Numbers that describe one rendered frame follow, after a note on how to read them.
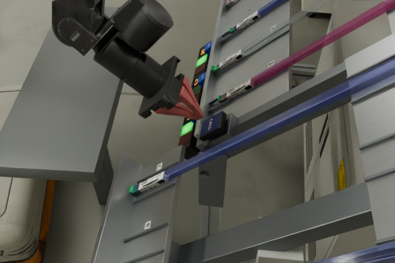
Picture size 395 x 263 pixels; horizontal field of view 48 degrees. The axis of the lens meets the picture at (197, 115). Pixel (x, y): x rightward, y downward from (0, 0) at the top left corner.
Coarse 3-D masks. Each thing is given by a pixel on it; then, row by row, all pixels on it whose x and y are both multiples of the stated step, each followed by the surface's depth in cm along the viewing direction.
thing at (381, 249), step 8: (368, 248) 40; (376, 248) 40; (384, 248) 39; (392, 248) 39; (336, 256) 42; (344, 256) 41; (352, 256) 41; (360, 256) 40; (368, 256) 40; (376, 256) 39; (384, 256) 39; (392, 256) 38
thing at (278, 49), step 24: (240, 0) 111; (264, 0) 101; (288, 0) 93; (264, 24) 94; (240, 48) 96; (264, 48) 88; (288, 48) 82; (216, 72) 96; (240, 72) 90; (288, 72) 77; (216, 96) 91; (240, 96) 84; (264, 96) 79
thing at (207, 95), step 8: (224, 0) 114; (224, 8) 112; (224, 16) 110; (216, 24) 107; (224, 24) 108; (216, 32) 104; (224, 32) 107; (216, 40) 103; (216, 48) 101; (216, 56) 100; (208, 64) 98; (216, 64) 98; (208, 72) 95; (208, 80) 93; (208, 88) 92; (208, 96) 91; (200, 104) 89; (208, 104) 90; (208, 112) 89; (200, 120) 86; (200, 128) 85
